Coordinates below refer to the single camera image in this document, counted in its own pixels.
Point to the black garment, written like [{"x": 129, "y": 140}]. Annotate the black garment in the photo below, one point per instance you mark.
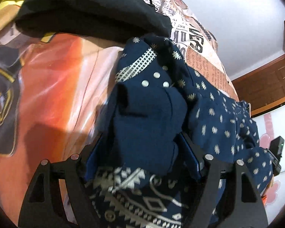
[{"x": 85, "y": 7}]

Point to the navy patterned hooded garment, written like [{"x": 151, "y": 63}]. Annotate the navy patterned hooded garment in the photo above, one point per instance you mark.
[{"x": 144, "y": 123}]

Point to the printed blanket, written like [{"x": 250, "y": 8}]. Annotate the printed blanket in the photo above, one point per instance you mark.
[{"x": 49, "y": 87}]

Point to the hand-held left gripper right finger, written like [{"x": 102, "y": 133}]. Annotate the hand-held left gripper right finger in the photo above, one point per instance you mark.
[{"x": 190, "y": 152}]

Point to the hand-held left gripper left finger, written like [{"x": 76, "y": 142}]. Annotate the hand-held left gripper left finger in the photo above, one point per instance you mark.
[{"x": 93, "y": 159}]

